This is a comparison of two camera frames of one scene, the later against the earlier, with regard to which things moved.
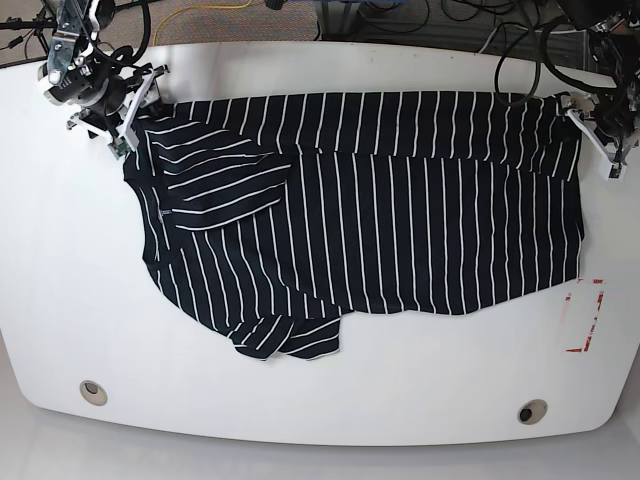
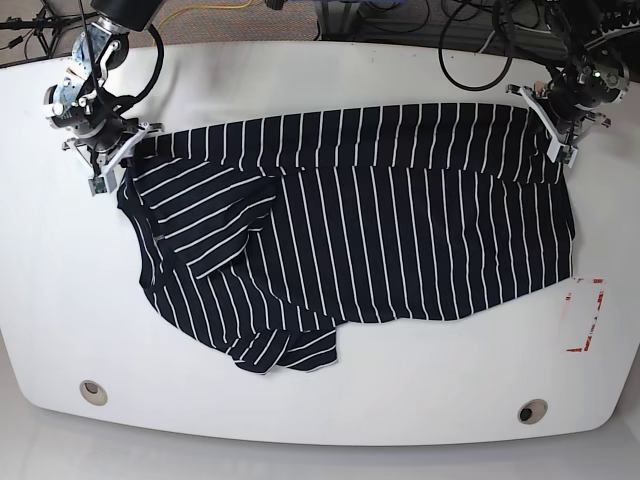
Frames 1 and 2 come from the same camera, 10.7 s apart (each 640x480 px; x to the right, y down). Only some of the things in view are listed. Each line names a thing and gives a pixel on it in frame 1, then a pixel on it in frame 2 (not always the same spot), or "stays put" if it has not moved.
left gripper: (123, 107) -> (104, 163)
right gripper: (609, 122) -> (561, 128)
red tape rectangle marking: (590, 334) stays put
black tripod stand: (40, 22) stays put
